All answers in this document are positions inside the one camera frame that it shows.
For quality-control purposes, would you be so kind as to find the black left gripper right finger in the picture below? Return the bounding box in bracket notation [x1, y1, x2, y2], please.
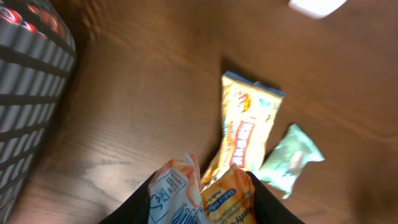
[246, 171, 304, 224]

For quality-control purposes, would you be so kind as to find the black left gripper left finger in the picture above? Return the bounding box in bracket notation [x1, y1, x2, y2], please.
[99, 172, 155, 224]

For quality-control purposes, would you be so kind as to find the grey plastic shopping basket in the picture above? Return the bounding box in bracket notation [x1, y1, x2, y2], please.
[1, 0, 76, 223]

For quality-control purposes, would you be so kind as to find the orange white snack packet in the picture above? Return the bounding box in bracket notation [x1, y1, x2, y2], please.
[147, 153, 257, 224]

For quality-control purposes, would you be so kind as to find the mint green wipes pack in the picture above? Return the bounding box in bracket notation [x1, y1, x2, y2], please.
[256, 124, 325, 199]

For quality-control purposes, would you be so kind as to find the yellow white wipes packet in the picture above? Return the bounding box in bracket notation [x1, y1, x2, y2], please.
[201, 70, 286, 189]

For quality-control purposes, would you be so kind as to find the white barcode scanner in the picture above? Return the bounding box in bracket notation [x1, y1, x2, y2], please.
[288, 0, 346, 19]

